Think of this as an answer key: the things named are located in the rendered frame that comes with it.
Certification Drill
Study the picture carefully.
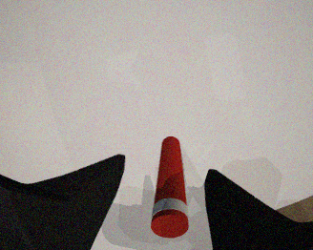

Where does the red peg with white band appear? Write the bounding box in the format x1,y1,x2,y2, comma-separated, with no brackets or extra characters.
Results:
150,136,190,238

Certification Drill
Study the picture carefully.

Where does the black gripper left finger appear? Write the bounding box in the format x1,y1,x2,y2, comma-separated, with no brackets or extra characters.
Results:
0,155,126,250

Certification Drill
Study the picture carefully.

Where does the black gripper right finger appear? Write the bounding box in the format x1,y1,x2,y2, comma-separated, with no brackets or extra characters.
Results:
204,168,313,250

